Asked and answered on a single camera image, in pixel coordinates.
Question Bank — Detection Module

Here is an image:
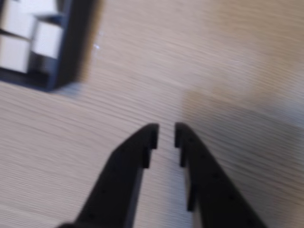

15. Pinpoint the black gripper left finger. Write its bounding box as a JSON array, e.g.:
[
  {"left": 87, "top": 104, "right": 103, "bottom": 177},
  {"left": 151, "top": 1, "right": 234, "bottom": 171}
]
[{"left": 56, "top": 123, "right": 160, "bottom": 228}]

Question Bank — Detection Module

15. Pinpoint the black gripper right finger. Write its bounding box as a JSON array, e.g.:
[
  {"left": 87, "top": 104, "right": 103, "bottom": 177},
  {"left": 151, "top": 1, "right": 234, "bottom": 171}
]
[{"left": 174, "top": 122, "right": 268, "bottom": 228}]

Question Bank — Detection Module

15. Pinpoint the dark rectangular box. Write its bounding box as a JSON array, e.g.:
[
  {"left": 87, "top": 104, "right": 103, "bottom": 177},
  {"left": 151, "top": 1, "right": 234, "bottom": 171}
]
[{"left": 0, "top": 0, "right": 96, "bottom": 93}]

